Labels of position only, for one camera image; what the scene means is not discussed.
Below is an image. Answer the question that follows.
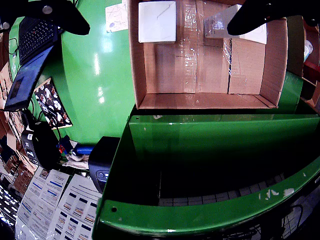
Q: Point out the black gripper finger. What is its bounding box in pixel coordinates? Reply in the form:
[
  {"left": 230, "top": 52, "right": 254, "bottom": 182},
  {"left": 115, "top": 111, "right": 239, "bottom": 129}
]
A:
[
  {"left": 0, "top": 0, "right": 91, "bottom": 36},
  {"left": 226, "top": 0, "right": 320, "bottom": 36}
]

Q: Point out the white carton with cow spots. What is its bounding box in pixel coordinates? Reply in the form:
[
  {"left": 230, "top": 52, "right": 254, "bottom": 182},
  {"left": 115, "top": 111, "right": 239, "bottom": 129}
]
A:
[{"left": 137, "top": 0, "right": 177, "bottom": 44}]

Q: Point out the large shallow cardboard tray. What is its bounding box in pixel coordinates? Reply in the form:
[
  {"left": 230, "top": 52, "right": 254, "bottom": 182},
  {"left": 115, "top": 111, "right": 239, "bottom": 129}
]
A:
[{"left": 127, "top": 0, "right": 289, "bottom": 110}]

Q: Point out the black box-shaped device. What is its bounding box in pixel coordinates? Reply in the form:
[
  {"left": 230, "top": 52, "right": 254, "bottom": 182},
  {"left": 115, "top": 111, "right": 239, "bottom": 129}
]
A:
[{"left": 87, "top": 135, "right": 121, "bottom": 195}]

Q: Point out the black open laptop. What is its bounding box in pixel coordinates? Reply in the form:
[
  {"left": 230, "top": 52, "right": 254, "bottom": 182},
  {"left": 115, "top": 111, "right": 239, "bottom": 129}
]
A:
[{"left": 3, "top": 16, "right": 66, "bottom": 113}]

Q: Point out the white d'Alba carton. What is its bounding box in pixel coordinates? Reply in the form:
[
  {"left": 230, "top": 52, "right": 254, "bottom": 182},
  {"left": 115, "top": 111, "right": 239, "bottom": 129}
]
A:
[{"left": 203, "top": 3, "right": 269, "bottom": 46}]

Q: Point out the white paper blue stamp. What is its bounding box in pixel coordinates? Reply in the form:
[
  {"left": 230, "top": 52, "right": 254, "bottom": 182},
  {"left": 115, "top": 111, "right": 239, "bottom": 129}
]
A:
[{"left": 105, "top": 0, "right": 129, "bottom": 33}]

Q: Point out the floral picture card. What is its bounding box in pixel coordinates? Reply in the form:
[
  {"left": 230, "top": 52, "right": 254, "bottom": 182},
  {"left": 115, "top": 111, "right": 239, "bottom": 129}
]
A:
[{"left": 33, "top": 76, "right": 74, "bottom": 131}]

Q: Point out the black rounded device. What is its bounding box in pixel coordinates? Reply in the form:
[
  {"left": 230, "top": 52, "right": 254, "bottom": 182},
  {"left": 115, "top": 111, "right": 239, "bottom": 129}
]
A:
[{"left": 20, "top": 120, "right": 61, "bottom": 171}]

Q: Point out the green metal machine cabinet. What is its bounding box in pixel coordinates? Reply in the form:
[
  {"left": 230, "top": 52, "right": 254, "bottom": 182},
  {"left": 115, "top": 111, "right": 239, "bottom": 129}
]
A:
[{"left": 90, "top": 71, "right": 320, "bottom": 240}]

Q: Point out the printed paper sheet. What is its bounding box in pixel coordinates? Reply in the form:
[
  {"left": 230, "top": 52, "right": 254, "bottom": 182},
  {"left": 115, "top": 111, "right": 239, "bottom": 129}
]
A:
[
  {"left": 14, "top": 165, "right": 71, "bottom": 240},
  {"left": 53, "top": 173, "right": 104, "bottom": 240}
]

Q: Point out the blue plastic handle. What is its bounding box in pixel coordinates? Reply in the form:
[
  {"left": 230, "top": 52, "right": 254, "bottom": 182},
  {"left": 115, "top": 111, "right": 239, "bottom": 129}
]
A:
[{"left": 73, "top": 144, "right": 95, "bottom": 156}]

